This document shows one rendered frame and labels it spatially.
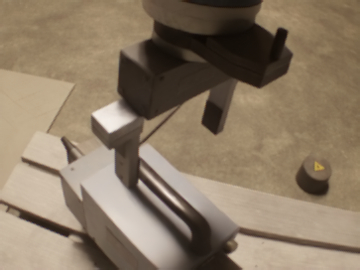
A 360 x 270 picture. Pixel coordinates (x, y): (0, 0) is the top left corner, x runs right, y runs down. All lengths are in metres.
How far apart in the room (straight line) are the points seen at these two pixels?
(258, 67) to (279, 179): 0.91
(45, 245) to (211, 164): 0.59
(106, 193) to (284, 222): 0.46
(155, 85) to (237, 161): 0.89
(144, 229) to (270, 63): 0.32
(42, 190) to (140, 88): 0.60
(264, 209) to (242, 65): 0.63
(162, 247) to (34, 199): 0.44
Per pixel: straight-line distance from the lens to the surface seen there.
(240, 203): 0.87
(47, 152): 0.96
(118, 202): 0.55
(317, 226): 0.91
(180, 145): 1.18
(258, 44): 0.30
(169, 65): 0.31
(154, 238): 0.52
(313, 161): 1.18
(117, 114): 0.34
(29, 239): 0.83
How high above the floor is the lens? 0.86
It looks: 45 degrees down
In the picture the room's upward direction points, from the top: 12 degrees clockwise
